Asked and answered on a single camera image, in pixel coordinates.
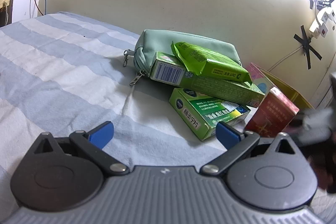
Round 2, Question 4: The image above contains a white power strip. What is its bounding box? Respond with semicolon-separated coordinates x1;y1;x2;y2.
309;7;336;39

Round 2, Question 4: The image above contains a white power cable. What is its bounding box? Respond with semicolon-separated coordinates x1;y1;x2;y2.
268;46;303;72

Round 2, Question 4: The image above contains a blue white striped bedsheet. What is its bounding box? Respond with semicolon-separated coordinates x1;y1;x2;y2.
0;12;336;224

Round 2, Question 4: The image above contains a pink biscuit tin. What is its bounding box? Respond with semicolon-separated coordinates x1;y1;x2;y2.
245;63;315;110

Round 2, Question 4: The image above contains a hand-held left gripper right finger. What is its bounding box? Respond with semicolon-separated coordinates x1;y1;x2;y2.
200;122;299;176

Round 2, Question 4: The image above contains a mint green zipper pouch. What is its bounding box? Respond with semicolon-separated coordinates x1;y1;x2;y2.
123;29;243;86

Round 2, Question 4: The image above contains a red carton box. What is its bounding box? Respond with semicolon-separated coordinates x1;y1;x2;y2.
245;86;300;138

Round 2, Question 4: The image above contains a long green carton box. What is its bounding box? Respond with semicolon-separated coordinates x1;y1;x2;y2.
150;51;265;108

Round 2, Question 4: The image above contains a green medicine box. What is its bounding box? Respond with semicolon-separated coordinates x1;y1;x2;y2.
169;88;251;142

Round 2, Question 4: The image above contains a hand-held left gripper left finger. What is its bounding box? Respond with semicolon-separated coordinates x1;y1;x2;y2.
33;121;129;176

